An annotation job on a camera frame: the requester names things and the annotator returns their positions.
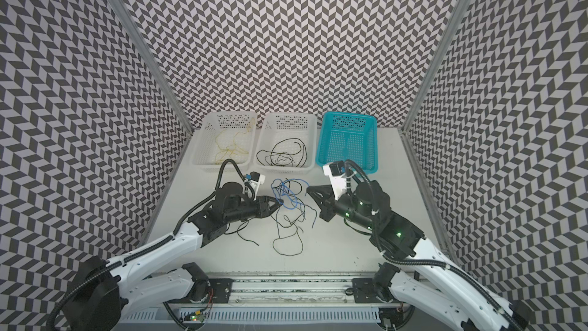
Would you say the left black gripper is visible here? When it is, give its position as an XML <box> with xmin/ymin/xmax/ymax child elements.
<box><xmin>224</xmin><ymin>194</ymin><xmax>286</xmax><ymax>223</ymax></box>

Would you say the long black wire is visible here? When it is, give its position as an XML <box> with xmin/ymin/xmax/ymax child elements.
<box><xmin>268</xmin><ymin>137</ymin><xmax>309</xmax><ymax>169</ymax></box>

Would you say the yellow wire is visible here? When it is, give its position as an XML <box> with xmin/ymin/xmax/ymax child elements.
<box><xmin>217</xmin><ymin>144</ymin><xmax>249</xmax><ymax>157</ymax></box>
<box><xmin>215</xmin><ymin>135</ymin><xmax>237</xmax><ymax>164</ymax></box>
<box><xmin>214</xmin><ymin>116</ymin><xmax>257</xmax><ymax>162</ymax></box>

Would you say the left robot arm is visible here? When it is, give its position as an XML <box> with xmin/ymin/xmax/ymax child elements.
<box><xmin>46</xmin><ymin>159</ymin><xmax>283</xmax><ymax>330</ymax></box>

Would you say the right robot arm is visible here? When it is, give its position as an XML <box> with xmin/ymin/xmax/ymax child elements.
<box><xmin>306</xmin><ymin>160</ymin><xmax>531</xmax><ymax>330</ymax></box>

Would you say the teal plastic basket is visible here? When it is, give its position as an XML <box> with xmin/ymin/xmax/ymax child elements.
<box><xmin>315</xmin><ymin>111</ymin><xmax>378</xmax><ymax>174</ymax></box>

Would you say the middle white plastic basket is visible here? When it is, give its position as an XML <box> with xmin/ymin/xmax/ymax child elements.
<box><xmin>254</xmin><ymin>113</ymin><xmax>318</xmax><ymax>176</ymax></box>

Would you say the white plastic basket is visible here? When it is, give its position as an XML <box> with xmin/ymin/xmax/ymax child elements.
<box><xmin>191</xmin><ymin>111</ymin><xmax>257</xmax><ymax>171</ymax></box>
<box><xmin>254</xmin><ymin>113</ymin><xmax>318</xmax><ymax>176</ymax></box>

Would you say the left white plastic basket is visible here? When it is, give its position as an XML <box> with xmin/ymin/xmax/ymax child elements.
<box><xmin>191</xmin><ymin>111</ymin><xmax>257</xmax><ymax>171</ymax></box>

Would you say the small circuit board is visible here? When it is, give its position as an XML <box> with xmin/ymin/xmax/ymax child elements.
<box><xmin>183</xmin><ymin>312</ymin><xmax>206</xmax><ymax>323</ymax></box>

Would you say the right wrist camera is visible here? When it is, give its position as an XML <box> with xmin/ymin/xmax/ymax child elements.
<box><xmin>322</xmin><ymin>161</ymin><xmax>352</xmax><ymax>201</ymax></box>

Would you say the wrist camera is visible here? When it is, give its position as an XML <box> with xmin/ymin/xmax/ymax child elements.
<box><xmin>245</xmin><ymin>172</ymin><xmax>266</xmax><ymax>196</ymax></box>
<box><xmin>322</xmin><ymin>161</ymin><xmax>352</xmax><ymax>201</ymax></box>

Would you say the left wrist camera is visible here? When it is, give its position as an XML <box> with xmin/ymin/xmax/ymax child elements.
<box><xmin>245</xmin><ymin>172</ymin><xmax>266</xmax><ymax>196</ymax></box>

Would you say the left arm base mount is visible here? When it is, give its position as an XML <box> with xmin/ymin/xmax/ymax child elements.
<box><xmin>184</xmin><ymin>278</ymin><xmax>234</xmax><ymax>304</ymax></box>

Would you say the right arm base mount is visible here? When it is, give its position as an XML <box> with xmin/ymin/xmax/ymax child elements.
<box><xmin>352</xmin><ymin>278</ymin><xmax>393</xmax><ymax>303</ymax></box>

